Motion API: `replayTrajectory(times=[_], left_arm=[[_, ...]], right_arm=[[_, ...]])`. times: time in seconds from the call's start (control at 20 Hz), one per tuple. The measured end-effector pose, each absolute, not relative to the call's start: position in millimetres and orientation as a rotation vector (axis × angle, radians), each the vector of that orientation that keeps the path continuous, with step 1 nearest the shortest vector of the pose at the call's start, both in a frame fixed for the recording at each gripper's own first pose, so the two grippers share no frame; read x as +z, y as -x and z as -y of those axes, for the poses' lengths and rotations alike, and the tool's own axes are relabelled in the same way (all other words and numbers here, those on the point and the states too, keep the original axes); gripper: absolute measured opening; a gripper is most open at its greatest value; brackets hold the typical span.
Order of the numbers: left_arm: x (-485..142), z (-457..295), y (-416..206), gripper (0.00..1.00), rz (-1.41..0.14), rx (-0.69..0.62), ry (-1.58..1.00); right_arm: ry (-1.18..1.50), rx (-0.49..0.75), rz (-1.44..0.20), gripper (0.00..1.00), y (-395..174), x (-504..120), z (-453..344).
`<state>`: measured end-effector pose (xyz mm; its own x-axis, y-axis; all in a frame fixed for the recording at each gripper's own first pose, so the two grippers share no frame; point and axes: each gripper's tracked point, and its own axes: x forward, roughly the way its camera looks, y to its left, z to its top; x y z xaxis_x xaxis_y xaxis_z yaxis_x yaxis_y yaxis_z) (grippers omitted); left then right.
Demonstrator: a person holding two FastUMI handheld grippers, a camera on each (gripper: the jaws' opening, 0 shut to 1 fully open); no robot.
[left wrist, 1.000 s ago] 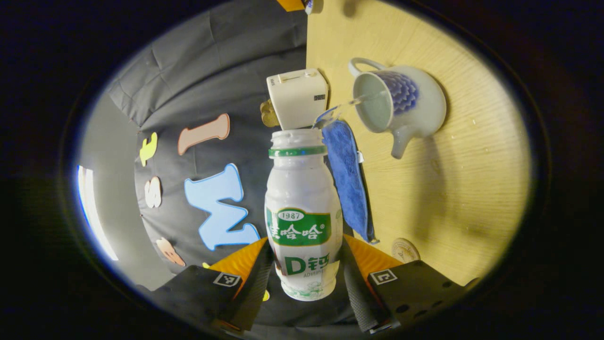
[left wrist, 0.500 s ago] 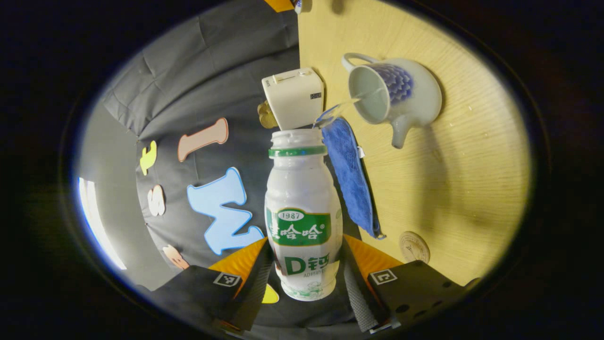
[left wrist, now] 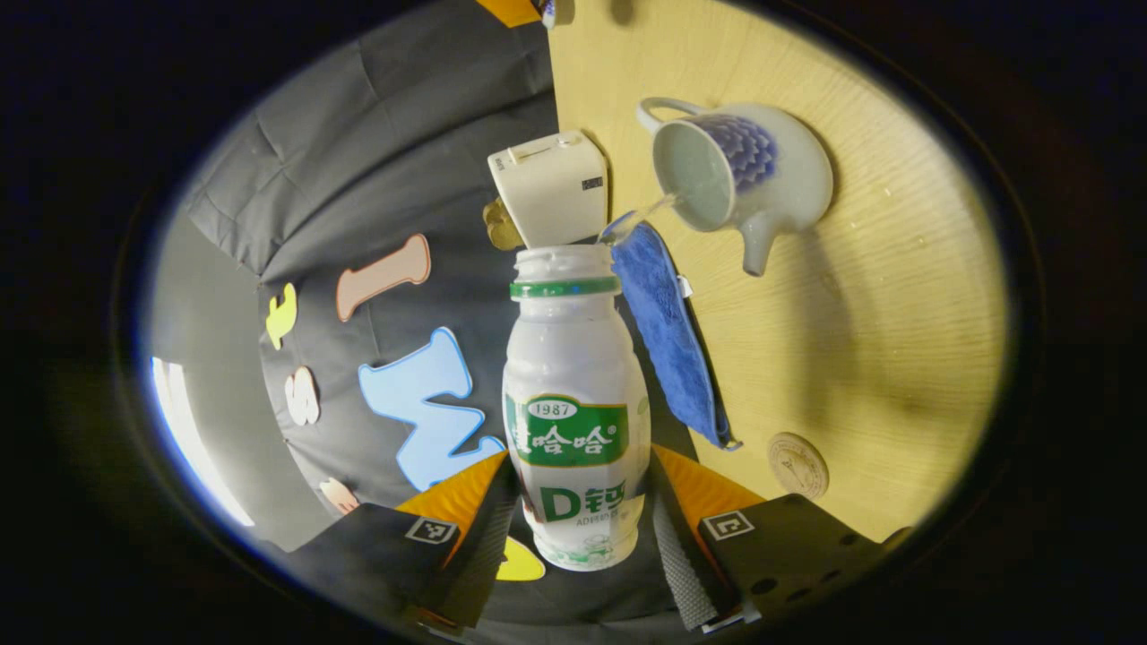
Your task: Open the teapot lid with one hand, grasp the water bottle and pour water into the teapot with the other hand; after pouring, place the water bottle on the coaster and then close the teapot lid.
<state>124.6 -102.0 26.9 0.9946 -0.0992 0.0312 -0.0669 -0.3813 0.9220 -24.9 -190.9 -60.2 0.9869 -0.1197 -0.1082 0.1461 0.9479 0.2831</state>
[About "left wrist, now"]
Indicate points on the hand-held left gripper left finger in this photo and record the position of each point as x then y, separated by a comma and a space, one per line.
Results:
493, 546

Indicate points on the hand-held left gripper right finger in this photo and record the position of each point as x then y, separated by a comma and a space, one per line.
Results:
676, 555

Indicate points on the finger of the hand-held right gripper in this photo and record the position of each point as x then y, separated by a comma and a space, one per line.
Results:
513, 11

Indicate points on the round brown coaster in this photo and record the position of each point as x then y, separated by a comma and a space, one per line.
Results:
797, 466

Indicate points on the white plastic water bottle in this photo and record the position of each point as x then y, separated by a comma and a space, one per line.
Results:
573, 358

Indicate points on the white blue ceramic teacup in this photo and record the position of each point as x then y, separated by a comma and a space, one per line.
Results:
789, 179

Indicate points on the white toaster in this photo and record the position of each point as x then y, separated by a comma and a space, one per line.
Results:
556, 188

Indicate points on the blue towel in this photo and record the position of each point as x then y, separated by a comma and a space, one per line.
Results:
668, 340

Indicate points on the brown bread slice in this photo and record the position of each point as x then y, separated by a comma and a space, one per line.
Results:
500, 228

